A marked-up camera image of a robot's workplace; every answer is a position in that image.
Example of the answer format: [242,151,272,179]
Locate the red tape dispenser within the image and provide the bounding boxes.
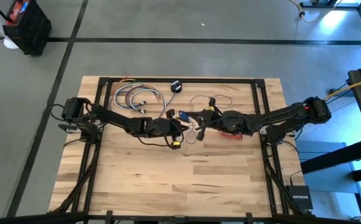
[219,131,244,140]

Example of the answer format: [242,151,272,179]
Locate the long blue cord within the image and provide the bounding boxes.
[185,94,233,146]
[108,82,178,124]

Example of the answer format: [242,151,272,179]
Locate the black bin red contents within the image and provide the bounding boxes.
[2,0,52,56]

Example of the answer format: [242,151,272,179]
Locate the orange thin wire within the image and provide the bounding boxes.
[111,75,162,103]

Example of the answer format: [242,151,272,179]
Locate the black Netgear network switch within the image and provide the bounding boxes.
[285,185,314,214]

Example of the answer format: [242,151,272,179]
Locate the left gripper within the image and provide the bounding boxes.
[151,109,190,151]

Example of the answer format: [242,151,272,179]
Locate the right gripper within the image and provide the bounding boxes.
[188,96,223,142]

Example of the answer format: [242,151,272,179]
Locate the white thin wire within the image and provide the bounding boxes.
[112,82,147,113]

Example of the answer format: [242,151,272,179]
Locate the white round object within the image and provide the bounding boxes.
[3,36,20,50]

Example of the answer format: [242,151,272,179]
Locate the grey floor platform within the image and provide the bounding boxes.
[295,141,361,220]

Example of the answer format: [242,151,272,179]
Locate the purple thin wire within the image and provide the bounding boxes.
[126,86,148,110]

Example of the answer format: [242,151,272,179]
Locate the black stand base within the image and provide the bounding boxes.
[299,0,361,10]

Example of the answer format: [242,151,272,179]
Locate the black floor cables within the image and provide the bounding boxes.
[323,62,361,127]

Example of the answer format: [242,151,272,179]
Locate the yellow cable black plug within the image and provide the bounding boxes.
[289,0,345,24]

